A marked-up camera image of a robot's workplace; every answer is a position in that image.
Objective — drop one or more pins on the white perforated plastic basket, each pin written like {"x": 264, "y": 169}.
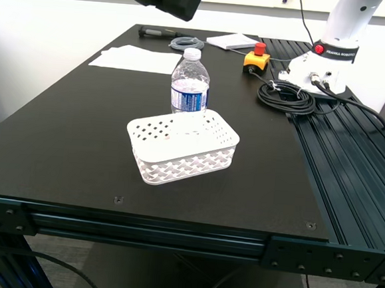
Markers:
{"x": 185, "y": 156}

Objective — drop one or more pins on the white paper sheet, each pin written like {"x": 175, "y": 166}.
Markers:
{"x": 135, "y": 59}

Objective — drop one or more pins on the clear plastic water bottle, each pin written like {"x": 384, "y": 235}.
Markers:
{"x": 189, "y": 83}

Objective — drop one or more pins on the yellow emergency stop button box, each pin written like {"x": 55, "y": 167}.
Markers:
{"x": 256, "y": 60}

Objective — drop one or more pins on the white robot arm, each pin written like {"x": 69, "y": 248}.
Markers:
{"x": 342, "y": 25}

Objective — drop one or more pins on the black aluminium table frame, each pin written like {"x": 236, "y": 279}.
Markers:
{"x": 344, "y": 169}

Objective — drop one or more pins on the white notepad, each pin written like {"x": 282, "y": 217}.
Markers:
{"x": 232, "y": 41}

